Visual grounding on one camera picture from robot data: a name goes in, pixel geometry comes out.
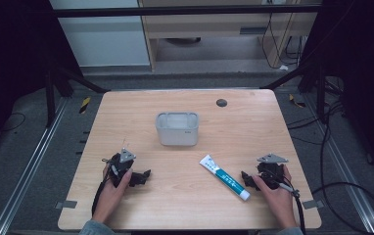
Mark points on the black curtain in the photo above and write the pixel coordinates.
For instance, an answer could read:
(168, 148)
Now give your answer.
(364, 65)
(12, 58)

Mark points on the grey plastic storage box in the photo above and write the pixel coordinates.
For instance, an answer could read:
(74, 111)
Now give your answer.
(177, 130)

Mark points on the silver metal floor rail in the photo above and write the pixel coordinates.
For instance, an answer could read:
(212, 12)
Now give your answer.
(348, 169)
(28, 166)

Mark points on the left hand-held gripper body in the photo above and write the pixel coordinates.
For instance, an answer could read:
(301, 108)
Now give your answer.
(120, 166)

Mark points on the black horizontal frame bar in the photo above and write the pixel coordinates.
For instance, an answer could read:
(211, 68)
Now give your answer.
(175, 11)

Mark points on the light wooden office desk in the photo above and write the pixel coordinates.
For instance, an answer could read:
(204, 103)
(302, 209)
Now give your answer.
(208, 27)

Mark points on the white and teal toothpaste tube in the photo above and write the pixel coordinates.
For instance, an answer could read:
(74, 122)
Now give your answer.
(224, 177)

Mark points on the white cabinet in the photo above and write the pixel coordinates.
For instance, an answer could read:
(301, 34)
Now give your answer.
(103, 39)

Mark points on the black metal stand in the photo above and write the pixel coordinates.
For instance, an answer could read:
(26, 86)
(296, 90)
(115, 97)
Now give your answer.
(321, 94)
(50, 98)

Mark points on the grey tape patch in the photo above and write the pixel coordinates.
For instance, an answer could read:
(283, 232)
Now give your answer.
(313, 204)
(66, 204)

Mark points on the person's right hand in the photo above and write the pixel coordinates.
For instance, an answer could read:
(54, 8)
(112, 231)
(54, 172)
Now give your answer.
(278, 202)

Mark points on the person's left hand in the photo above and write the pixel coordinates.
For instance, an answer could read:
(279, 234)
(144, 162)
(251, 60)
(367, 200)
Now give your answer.
(110, 199)

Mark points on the yellow and black tape strip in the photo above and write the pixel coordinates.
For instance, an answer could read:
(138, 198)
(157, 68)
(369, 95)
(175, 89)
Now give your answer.
(296, 102)
(84, 105)

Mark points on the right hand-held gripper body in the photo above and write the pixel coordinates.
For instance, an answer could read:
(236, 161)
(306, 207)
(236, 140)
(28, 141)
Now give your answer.
(271, 169)

